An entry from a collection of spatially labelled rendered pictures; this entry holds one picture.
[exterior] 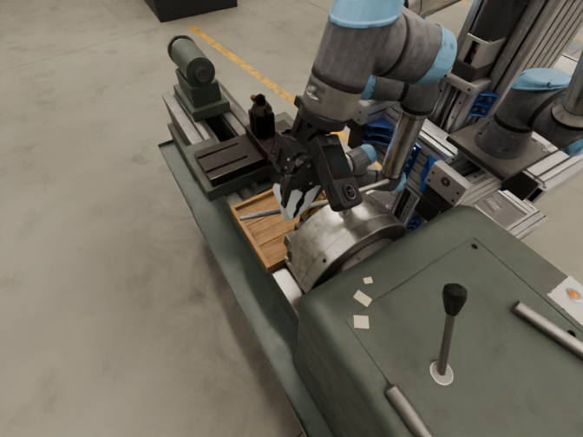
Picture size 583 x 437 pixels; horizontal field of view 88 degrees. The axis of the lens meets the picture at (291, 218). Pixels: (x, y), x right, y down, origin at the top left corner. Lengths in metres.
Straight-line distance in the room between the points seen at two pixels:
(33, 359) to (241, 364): 1.16
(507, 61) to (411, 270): 0.84
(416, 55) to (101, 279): 2.17
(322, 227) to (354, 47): 0.42
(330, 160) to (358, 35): 0.15
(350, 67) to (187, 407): 1.74
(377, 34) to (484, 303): 0.50
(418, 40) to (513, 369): 0.53
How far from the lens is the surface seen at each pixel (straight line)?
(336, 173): 0.43
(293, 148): 0.46
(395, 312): 0.60
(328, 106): 0.42
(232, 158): 1.25
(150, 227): 2.41
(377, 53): 0.41
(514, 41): 1.28
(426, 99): 0.93
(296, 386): 1.27
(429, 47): 0.47
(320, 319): 0.58
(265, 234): 1.09
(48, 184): 3.14
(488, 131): 1.13
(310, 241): 0.72
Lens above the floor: 1.80
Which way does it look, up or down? 54 degrees down
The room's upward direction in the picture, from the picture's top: straight up
